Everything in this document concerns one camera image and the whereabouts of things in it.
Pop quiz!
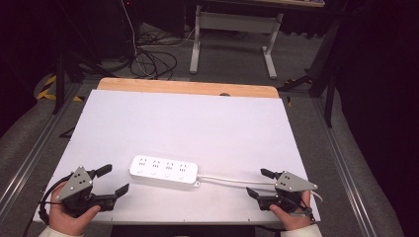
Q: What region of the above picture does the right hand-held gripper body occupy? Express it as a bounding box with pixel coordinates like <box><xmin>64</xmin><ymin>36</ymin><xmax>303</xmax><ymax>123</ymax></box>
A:
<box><xmin>258</xmin><ymin>170</ymin><xmax>319</xmax><ymax>214</ymax></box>

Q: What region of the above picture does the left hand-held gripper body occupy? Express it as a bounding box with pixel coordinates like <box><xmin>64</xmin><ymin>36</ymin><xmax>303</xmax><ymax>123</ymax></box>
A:
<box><xmin>54</xmin><ymin>165</ymin><xmax>117</xmax><ymax>219</ymax></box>

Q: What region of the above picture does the person's right hand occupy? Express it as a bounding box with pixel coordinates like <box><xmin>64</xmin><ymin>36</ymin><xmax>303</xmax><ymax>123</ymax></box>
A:
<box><xmin>269</xmin><ymin>190</ymin><xmax>312</xmax><ymax>232</ymax></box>

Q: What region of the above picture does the person's left hand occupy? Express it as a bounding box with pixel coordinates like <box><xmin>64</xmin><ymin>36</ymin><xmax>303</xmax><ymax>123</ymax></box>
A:
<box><xmin>47</xmin><ymin>182</ymin><xmax>102</xmax><ymax>237</ymax></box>

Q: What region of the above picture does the white power strip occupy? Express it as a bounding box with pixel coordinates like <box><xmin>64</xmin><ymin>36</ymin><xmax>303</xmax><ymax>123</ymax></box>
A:
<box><xmin>128</xmin><ymin>154</ymin><xmax>201</xmax><ymax>190</ymax></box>

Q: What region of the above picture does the white table mat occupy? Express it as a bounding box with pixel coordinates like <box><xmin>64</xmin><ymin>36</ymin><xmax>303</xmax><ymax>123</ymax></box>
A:
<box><xmin>33</xmin><ymin>89</ymin><xmax>321</xmax><ymax>226</ymax></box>

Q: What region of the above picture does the yellow black floor tape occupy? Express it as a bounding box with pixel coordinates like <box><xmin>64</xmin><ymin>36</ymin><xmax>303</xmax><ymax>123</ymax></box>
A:
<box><xmin>35</xmin><ymin>74</ymin><xmax>85</xmax><ymax>103</ymax></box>

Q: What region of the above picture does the black metal stand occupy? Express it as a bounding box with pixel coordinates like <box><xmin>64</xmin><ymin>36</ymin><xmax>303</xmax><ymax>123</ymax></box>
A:
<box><xmin>51</xmin><ymin>0</ymin><xmax>117</xmax><ymax>116</ymax></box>
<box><xmin>277</xmin><ymin>18</ymin><xmax>342</xmax><ymax>128</ymax></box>

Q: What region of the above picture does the wooden table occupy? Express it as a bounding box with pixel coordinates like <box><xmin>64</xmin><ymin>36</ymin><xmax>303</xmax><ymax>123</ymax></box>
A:
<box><xmin>96</xmin><ymin>77</ymin><xmax>281</xmax><ymax>100</ymax></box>

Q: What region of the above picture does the wooden desk top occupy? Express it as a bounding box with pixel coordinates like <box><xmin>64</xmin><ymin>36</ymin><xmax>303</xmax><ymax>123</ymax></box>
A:
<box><xmin>210</xmin><ymin>0</ymin><xmax>326</xmax><ymax>8</ymax></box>

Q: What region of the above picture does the white power strip cable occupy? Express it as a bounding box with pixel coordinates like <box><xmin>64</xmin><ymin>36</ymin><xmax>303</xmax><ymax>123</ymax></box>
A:
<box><xmin>197</xmin><ymin>174</ymin><xmax>324</xmax><ymax>203</ymax></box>

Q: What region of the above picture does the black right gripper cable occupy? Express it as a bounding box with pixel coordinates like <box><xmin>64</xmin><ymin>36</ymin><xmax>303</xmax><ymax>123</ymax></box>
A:
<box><xmin>288</xmin><ymin>196</ymin><xmax>316</xmax><ymax>219</ymax></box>

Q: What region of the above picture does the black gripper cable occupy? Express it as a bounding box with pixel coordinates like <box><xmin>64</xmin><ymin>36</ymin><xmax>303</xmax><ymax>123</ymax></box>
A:
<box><xmin>288</xmin><ymin>196</ymin><xmax>316</xmax><ymax>219</ymax></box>
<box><xmin>38</xmin><ymin>173</ymin><xmax>74</xmax><ymax>226</ymax></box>

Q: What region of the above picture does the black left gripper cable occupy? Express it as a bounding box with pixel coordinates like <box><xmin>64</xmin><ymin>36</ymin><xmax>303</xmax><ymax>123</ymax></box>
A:
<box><xmin>38</xmin><ymin>173</ymin><xmax>74</xmax><ymax>226</ymax></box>

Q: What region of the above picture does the aluminium floor rail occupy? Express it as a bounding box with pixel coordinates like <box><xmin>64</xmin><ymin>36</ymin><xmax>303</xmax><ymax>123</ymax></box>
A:
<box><xmin>0</xmin><ymin>82</ymin><xmax>84</xmax><ymax>211</ymax></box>
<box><xmin>311</xmin><ymin>98</ymin><xmax>377</xmax><ymax>237</ymax></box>

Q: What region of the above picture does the black floor cable bundle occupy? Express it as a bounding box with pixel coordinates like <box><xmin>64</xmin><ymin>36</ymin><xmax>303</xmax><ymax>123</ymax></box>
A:
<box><xmin>128</xmin><ymin>29</ymin><xmax>179</xmax><ymax>81</ymax></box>

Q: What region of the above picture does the white floor cable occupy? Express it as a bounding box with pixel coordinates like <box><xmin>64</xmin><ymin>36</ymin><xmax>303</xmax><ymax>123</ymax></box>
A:
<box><xmin>120</xmin><ymin>0</ymin><xmax>196</xmax><ymax>79</ymax></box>

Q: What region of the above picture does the white metal desk frame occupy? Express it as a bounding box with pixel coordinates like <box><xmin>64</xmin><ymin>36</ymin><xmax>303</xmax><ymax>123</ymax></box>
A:
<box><xmin>189</xmin><ymin>4</ymin><xmax>285</xmax><ymax>80</ymax></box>

